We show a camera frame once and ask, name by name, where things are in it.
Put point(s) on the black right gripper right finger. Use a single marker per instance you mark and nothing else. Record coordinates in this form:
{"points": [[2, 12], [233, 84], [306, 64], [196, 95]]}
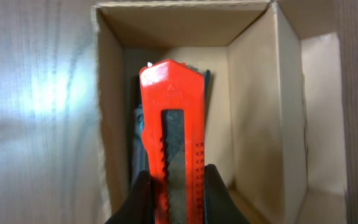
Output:
{"points": [[219, 207]]}

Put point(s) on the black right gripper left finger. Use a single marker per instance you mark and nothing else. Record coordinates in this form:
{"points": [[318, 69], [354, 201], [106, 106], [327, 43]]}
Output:
{"points": [[136, 208]]}

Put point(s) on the red utility knife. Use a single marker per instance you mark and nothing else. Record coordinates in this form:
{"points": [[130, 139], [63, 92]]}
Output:
{"points": [[173, 135]]}

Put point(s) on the red and black multitool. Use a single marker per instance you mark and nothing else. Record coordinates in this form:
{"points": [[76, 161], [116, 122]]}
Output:
{"points": [[207, 81]]}

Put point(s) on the open cardboard box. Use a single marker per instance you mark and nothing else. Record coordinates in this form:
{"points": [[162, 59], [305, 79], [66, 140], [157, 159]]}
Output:
{"points": [[274, 126]]}

